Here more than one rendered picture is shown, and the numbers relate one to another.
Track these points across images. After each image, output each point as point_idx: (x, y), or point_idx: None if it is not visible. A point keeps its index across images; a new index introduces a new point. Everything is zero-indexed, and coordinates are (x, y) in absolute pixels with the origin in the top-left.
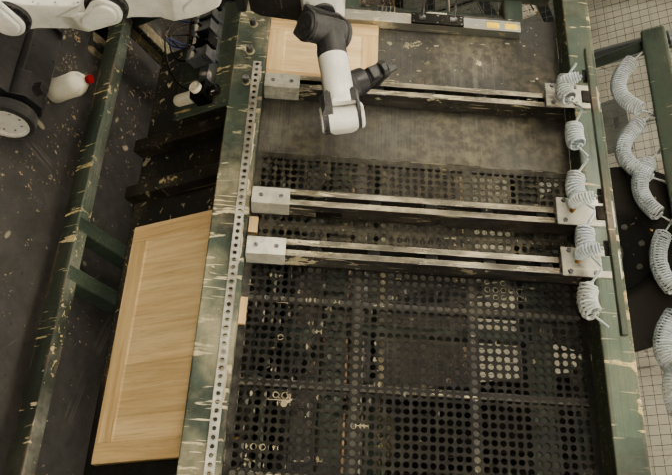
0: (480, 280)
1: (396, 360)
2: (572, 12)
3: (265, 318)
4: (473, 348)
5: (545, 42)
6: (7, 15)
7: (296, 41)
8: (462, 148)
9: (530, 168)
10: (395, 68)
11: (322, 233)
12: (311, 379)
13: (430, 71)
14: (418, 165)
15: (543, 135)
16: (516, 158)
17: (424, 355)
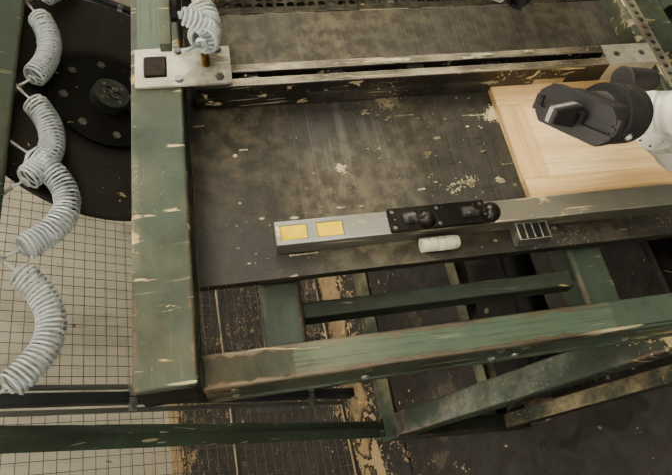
0: (213, 407)
1: (277, 420)
2: (169, 248)
3: None
4: None
5: (219, 234)
6: None
7: (641, 148)
8: (343, 31)
9: (242, 16)
10: None
11: (403, 456)
12: (371, 285)
13: (418, 139)
14: (397, 4)
15: None
16: (264, 27)
17: (243, 467)
